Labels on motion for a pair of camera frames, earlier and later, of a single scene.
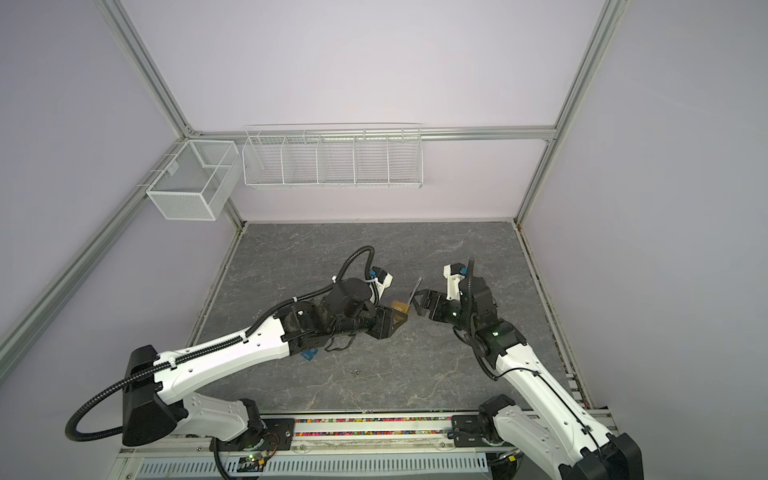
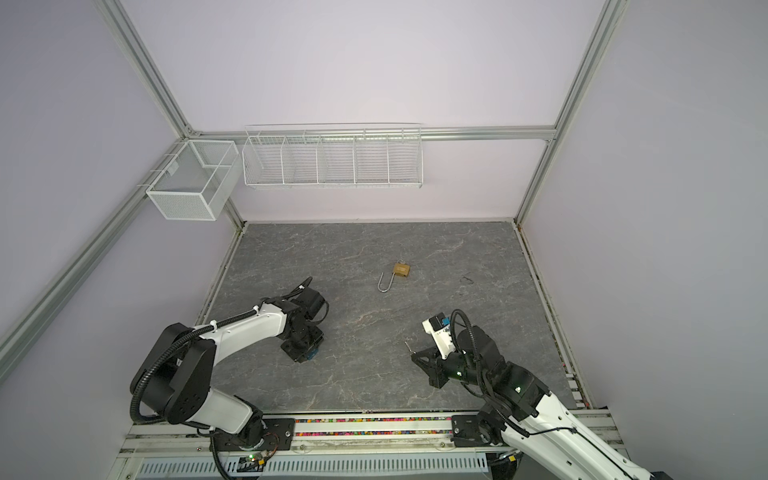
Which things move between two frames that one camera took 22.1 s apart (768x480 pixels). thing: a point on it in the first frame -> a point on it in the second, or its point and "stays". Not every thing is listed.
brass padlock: (400, 306) -> (400, 268)
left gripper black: (384, 326) -> (301, 355)
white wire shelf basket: (333, 155) stays
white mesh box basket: (195, 184) stays
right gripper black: (431, 298) -> (437, 375)
